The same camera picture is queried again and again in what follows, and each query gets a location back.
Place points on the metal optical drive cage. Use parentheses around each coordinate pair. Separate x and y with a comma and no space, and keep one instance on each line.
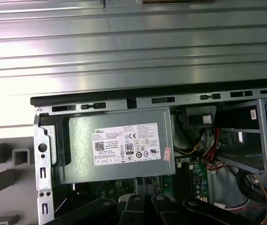
(263,131)

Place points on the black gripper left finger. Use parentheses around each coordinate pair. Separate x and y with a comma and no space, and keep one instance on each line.
(133,211)

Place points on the black open PC case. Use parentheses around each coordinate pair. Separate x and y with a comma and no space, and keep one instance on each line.
(100,94)

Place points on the green motherboard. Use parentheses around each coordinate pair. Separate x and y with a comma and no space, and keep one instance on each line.
(199,178)

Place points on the grey power supply unit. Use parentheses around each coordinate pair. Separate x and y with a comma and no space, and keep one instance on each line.
(81,164)

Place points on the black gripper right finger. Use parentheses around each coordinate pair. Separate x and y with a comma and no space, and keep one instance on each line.
(163,211)

